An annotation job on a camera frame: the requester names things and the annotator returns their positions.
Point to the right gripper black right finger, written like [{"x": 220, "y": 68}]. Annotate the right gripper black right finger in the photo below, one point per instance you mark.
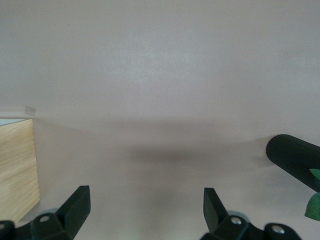
[{"x": 215, "y": 212}]

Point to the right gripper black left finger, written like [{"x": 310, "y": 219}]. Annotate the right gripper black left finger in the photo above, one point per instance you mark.
[{"x": 75, "y": 207}]

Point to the light wooden drawer cabinet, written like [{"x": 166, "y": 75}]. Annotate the light wooden drawer cabinet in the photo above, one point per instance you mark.
[{"x": 17, "y": 165}]

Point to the black ribbed vase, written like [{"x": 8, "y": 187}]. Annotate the black ribbed vase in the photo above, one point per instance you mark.
[{"x": 295, "y": 157}]

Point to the artificial rose with green leaves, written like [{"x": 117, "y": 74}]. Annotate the artificial rose with green leaves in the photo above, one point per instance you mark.
[{"x": 314, "y": 206}]

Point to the small clear tape piece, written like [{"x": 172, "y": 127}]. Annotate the small clear tape piece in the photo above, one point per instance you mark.
[{"x": 30, "y": 110}]

